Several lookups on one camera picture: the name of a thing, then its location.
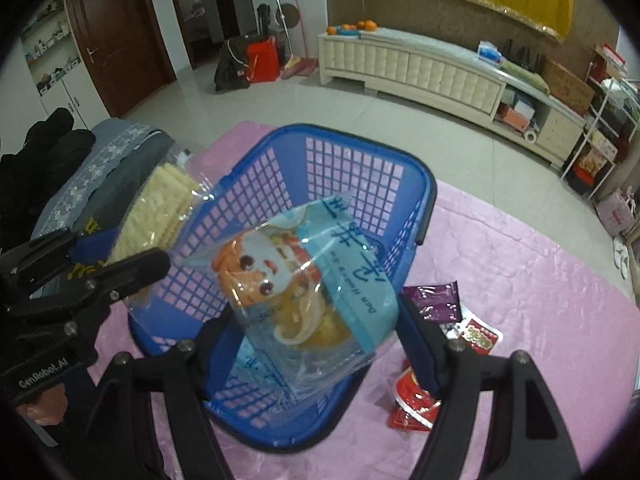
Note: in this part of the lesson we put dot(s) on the white paper roll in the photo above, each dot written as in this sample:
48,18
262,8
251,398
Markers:
530,135

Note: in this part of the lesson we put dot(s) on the pink broom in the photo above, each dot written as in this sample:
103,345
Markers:
300,66

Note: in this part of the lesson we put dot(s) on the blue plastic basket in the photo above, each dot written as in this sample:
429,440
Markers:
350,160

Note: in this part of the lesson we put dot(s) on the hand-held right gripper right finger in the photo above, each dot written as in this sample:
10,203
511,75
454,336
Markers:
420,347

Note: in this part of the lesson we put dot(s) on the blue tissue box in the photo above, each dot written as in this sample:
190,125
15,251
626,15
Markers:
489,53

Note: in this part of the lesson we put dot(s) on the white slippers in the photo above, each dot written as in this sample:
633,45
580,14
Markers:
622,257

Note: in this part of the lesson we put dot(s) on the dark bottles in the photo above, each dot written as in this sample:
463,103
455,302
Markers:
522,55

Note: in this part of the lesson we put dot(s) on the grey cloth with yellow print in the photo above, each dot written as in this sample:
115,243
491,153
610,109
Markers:
115,170

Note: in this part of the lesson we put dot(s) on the white metal rack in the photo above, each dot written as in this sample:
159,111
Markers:
600,125

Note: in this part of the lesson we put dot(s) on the orange box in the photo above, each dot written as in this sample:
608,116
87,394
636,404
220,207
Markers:
515,117

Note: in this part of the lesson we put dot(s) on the plain red snack packet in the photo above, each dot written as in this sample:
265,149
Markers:
412,400

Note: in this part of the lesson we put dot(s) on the red white-edged snack packet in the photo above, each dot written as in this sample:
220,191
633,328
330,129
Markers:
472,336

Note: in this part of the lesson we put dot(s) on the white shelf cabinet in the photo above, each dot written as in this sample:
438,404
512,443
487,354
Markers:
60,60

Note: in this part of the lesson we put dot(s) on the white TV cabinet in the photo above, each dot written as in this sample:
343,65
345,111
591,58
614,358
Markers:
425,70

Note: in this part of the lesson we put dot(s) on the black cloth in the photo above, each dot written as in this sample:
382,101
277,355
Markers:
40,160

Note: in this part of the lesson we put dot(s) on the dark wooden door frame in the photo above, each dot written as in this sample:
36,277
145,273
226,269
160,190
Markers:
172,10

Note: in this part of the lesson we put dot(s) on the red white box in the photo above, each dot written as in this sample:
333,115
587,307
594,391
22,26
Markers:
612,55

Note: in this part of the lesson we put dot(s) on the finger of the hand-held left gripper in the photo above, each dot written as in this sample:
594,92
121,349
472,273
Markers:
135,266
90,247

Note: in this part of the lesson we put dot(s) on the black luggage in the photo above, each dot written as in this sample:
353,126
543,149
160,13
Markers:
263,20

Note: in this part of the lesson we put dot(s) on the clear wavy cracker packet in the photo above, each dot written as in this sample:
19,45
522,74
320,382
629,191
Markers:
155,205

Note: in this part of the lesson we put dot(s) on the green folded cloth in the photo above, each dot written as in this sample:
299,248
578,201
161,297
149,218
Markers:
525,76

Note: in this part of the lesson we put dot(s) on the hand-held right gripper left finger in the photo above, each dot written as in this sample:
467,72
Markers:
200,355

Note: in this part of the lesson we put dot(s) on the black bag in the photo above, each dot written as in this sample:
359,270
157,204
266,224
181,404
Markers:
230,67

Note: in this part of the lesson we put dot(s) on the red bag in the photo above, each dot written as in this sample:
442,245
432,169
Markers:
262,60

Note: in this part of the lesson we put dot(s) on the pink tablecloth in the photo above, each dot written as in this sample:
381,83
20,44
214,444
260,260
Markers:
525,285

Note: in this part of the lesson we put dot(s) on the white mop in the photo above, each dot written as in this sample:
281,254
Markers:
290,16

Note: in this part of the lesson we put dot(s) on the purple snack packet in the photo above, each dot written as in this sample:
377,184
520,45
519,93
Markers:
432,300

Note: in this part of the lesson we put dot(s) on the blue bowl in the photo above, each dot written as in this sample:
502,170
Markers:
348,32

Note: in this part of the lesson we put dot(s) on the person's left hand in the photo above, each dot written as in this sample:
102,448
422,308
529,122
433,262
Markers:
45,405

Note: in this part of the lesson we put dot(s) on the cardboard box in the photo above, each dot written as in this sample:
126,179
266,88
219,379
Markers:
567,85

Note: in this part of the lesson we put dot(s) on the pink bag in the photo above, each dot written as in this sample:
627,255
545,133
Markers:
617,212

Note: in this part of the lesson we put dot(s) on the dark wooden door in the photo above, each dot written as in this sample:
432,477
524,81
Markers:
120,35

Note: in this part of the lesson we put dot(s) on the light blue pastry packet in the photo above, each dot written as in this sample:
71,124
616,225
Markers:
300,280

